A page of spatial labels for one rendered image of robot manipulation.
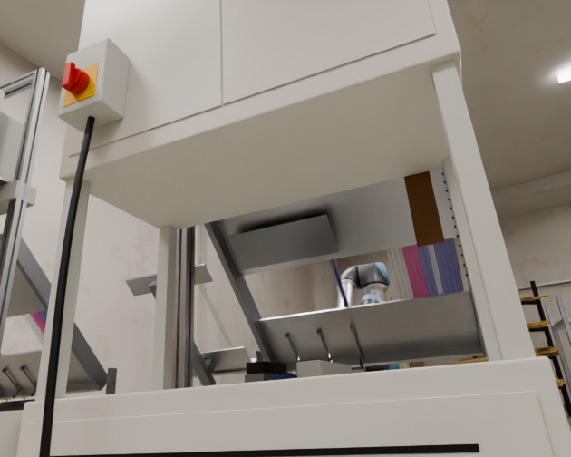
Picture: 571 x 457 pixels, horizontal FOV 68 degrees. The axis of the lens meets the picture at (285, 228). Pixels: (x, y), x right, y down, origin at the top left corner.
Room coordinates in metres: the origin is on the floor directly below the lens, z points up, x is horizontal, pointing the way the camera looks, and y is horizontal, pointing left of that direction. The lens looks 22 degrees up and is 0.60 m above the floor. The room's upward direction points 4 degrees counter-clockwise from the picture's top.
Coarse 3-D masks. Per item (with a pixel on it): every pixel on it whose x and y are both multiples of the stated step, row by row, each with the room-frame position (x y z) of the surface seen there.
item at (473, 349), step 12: (432, 348) 1.36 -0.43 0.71; (444, 348) 1.35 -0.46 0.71; (456, 348) 1.33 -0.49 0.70; (468, 348) 1.32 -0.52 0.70; (480, 348) 1.30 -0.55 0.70; (312, 360) 1.50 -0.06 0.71; (324, 360) 1.48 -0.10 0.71; (336, 360) 1.46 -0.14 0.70; (348, 360) 1.45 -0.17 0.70; (360, 360) 1.43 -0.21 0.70; (372, 360) 1.41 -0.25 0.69; (384, 360) 1.40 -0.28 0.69; (396, 360) 1.38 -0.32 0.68; (408, 360) 1.37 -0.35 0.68; (420, 360) 1.36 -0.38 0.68; (288, 372) 1.51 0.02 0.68
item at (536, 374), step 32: (224, 384) 0.56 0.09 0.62; (256, 384) 0.54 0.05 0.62; (288, 384) 0.52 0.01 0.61; (320, 384) 0.51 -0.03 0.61; (352, 384) 0.50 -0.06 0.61; (384, 384) 0.48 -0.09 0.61; (416, 384) 0.47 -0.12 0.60; (448, 384) 0.46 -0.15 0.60; (480, 384) 0.45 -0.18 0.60; (512, 384) 0.44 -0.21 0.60; (544, 384) 0.43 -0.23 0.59; (32, 416) 0.67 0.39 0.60; (64, 416) 0.64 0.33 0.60; (96, 416) 0.62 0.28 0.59; (128, 416) 0.60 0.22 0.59; (544, 416) 0.43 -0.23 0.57
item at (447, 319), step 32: (288, 320) 1.39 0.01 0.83; (320, 320) 1.37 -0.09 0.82; (352, 320) 1.34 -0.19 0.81; (384, 320) 1.32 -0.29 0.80; (416, 320) 1.30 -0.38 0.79; (448, 320) 1.28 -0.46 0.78; (288, 352) 1.50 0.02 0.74; (320, 352) 1.47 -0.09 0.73; (352, 352) 1.44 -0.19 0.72; (384, 352) 1.42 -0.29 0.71
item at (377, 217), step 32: (352, 192) 1.02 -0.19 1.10; (384, 192) 1.01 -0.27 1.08; (448, 192) 0.98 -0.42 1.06; (224, 224) 1.17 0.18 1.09; (256, 224) 1.15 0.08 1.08; (288, 224) 1.09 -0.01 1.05; (320, 224) 1.07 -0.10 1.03; (352, 224) 1.09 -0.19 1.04; (384, 224) 1.08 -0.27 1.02; (448, 224) 1.04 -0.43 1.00; (256, 256) 1.19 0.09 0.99; (288, 256) 1.17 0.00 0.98; (320, 256) 1.19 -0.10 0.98
